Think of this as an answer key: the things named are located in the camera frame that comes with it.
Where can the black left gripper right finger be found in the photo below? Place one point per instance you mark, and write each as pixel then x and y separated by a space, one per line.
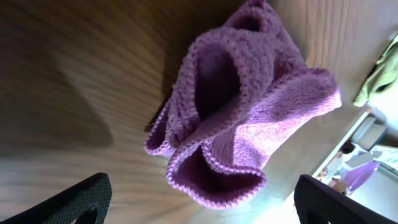
pixel 317 203

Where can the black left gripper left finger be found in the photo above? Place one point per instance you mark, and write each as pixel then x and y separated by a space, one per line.
pixel 85 202

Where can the purple microfiber cloth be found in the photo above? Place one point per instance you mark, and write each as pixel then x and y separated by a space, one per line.
pixel 242 90

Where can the crumpled green cloth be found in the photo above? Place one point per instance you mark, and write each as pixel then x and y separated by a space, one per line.
pixel 382 81

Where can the purple bottle in background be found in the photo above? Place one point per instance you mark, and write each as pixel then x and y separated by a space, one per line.
pixel 355 178

